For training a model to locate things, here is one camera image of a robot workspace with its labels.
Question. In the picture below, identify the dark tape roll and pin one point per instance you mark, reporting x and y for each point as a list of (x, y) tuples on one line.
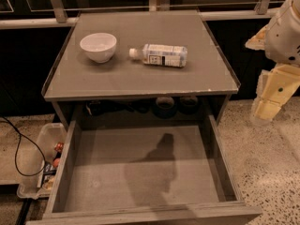
[(188, 105), (164, 107)]

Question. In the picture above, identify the grey wooden cabinet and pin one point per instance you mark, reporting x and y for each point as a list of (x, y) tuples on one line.
[(74, 77)]

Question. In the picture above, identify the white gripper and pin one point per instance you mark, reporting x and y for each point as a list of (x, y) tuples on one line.
[(285, 39)]

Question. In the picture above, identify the clear plastic storage bin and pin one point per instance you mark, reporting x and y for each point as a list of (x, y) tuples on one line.
[(32, 161)]

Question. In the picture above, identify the white ceramic bowl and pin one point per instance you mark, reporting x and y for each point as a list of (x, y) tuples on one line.
[(99, 47)]

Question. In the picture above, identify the metal railing frame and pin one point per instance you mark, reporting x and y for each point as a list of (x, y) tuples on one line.
[(24, 13)]

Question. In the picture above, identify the red capped bottle in bin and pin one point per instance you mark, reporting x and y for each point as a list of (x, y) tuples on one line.
[(59, 147)]

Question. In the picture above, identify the open grey top drawer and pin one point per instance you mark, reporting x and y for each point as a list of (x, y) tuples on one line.
[(145, 172)]

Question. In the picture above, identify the clear plastic bottle blue label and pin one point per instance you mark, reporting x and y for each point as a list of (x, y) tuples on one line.
[(161, 55)]

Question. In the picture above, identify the small box in bin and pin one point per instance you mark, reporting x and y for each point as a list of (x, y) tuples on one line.
[(47, 174)]

